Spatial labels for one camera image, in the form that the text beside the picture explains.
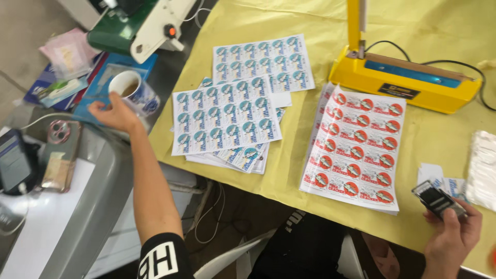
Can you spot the black shorts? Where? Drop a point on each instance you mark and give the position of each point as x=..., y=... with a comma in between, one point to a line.
x=302, y=248

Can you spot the person's left fingers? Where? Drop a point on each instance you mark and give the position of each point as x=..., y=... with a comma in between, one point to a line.
x=97, y=109

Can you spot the yellow heat sealer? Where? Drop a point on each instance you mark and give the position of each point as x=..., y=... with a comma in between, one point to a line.
x=403, y=83

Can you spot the green and white machine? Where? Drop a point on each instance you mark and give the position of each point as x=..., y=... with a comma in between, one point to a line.
x=141, y=29

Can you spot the phone in pink clear case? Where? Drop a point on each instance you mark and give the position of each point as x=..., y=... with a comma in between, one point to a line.
x=60, y=155

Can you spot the clear packet with green insert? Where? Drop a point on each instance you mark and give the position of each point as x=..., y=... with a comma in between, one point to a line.
x=62, y=91

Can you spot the stack of red sticker sheets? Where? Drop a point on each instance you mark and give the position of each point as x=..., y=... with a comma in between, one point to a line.
x=354, y=149

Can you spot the white blue printed paper cup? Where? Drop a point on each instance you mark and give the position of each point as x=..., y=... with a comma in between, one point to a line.
x=139, y=95

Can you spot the pile of clear plastic bags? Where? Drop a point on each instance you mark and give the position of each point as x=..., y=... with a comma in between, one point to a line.
x=482, y=170

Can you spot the cut loose sticker pieces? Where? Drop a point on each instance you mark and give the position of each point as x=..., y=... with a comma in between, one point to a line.
x=436, y=176

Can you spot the pink plastic packet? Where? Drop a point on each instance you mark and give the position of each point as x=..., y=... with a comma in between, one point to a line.
x=68, y=52

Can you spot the grey machine housing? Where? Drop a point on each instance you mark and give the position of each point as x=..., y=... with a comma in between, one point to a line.
x=77, y=217

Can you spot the black white printed sleeve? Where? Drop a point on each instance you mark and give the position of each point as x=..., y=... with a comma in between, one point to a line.
x=164, y=257

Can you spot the yellow paper table cover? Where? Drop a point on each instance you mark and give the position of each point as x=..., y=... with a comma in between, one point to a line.
x=426, y=35

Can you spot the blue sticker sheet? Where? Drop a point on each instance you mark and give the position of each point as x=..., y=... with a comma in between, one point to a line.
x=226, y=116
x=263, y=62

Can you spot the person's left hand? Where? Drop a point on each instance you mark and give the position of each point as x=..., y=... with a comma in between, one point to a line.
x=116, y=118

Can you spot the person's right hand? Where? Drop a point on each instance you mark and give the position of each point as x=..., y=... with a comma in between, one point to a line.
x=455, y=236

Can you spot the person's right fingers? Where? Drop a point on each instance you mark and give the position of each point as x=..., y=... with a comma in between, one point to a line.
x=472, y=215

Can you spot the black phone with lit screen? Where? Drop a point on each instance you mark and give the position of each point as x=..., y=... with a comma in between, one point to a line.
x=13, y=162

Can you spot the small black packet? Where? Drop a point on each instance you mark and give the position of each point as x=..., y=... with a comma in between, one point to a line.
x=438, y=200

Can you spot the stack of blue label sheets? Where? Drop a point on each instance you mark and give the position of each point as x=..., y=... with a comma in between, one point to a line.
x=240, y=159

